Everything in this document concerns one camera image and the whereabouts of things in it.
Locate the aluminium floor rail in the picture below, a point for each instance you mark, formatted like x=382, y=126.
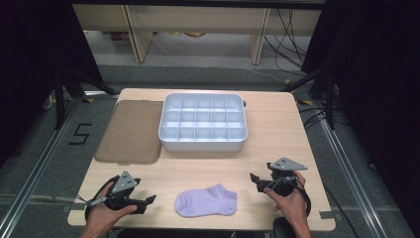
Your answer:
x=350, y=178
x=36, y=172

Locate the grey metal rod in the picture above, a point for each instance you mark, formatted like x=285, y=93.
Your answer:
x=98, y=201

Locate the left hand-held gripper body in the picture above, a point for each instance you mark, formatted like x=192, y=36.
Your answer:
x=125, y=182

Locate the person's left hand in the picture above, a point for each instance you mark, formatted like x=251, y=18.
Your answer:
x=100, y=214

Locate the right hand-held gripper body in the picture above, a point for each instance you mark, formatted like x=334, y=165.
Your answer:
x=286, y=164

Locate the black metal crossbar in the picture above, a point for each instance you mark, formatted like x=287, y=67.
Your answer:
x=198, y=2

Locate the beige wooden desk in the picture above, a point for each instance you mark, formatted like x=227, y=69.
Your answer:
x=198, y=20

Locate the black curtain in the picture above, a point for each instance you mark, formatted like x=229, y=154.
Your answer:
x=29, y=66
x=379, y=82

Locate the lilac sock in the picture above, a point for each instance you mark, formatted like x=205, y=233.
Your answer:
x=204, y=201

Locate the white divided storage box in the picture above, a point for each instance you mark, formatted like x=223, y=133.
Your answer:
x=202, y=120

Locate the black metal stand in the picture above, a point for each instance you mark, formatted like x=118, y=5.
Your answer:
x=59, y=99
x=329, y=99

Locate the person's right hand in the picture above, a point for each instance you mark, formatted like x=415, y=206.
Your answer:
x=294, y=206

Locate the brown translucent lid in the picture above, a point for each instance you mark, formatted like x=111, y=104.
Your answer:
x=132, y=132

